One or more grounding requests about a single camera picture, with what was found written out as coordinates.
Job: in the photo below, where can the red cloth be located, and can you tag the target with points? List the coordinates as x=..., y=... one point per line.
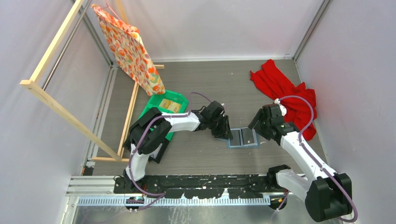
x=274, y=84

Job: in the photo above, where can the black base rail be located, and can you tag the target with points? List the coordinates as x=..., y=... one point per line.
x=207, y=186

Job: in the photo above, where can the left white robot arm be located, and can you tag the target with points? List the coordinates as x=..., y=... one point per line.
x=148, y=134

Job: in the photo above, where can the gold VIP card left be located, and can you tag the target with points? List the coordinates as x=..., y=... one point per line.
x=165, y=103

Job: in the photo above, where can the dark grey credit card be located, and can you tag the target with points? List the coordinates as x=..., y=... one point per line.
x=249, y=137

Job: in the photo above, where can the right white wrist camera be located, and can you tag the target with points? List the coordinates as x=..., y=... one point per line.
x=282, y=107

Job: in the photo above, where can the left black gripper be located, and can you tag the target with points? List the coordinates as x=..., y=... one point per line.
x=225, y=132

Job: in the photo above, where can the wooden frame rack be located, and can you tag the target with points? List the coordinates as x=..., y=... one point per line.
x=78, y=7

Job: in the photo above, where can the green plastic bin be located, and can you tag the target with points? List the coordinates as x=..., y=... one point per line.
x=155, y=100

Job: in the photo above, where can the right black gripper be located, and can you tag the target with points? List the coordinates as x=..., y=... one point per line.
x=259, y=115

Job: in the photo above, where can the grey card left sleeve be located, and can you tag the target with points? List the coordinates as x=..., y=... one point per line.
x=235, y=141

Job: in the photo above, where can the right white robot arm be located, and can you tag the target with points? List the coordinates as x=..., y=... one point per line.
x=325, y=193

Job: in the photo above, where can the floral orange fabric bag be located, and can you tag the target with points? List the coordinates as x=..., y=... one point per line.
x=126, y=45

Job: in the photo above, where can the black tray with paper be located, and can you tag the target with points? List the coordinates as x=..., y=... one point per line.
x=157, y=155

